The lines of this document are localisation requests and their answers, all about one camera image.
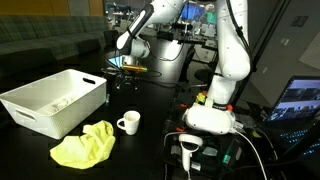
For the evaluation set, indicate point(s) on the white VR headset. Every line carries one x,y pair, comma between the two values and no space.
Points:
208,120

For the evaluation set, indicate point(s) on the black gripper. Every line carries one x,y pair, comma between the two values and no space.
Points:
126,76

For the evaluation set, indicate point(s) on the black office chair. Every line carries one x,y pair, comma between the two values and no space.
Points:
165,35

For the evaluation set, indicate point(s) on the white towel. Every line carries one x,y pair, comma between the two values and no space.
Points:
60,104

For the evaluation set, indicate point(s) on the phone with lit screen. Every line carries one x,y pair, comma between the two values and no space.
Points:
115,61

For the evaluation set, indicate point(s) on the wrist mounted camera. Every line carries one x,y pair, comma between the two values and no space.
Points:
135,68

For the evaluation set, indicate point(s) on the grey plaid sofa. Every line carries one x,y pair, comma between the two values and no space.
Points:
40,36

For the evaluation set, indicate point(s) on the white plastic basket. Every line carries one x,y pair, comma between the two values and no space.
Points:
50,103

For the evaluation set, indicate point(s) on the open black laptop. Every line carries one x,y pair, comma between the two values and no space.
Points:
296,103

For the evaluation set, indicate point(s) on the green Expo marker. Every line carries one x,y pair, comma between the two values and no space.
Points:
107,100

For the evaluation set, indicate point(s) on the green background monitor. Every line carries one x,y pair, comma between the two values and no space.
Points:
211,18

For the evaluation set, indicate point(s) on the small yellow green object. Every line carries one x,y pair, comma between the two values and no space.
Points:
200,98

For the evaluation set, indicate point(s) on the yellow towel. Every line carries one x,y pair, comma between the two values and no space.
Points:
86,146

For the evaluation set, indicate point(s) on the white VR controller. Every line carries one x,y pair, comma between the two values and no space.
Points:
188,146

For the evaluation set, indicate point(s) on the blue background monitor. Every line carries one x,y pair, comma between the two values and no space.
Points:
193,11

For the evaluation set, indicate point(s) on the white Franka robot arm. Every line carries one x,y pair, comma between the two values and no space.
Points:
230,53

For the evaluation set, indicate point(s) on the white ceramic mug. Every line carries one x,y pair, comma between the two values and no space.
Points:
131,122

